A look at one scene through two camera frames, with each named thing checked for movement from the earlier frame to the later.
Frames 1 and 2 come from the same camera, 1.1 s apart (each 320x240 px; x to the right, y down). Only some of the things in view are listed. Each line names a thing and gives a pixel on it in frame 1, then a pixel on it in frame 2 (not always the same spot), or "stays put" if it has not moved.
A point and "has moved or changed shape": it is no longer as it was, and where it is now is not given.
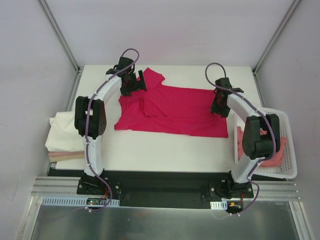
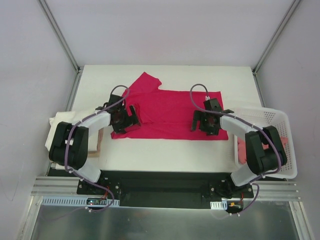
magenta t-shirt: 167,109 has moved or changed shape
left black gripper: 136,85 → 129,120
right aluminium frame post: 294,5 stays put
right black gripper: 218,107 → 201,122
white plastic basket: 287,168 stays put
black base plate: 169,189 stays put
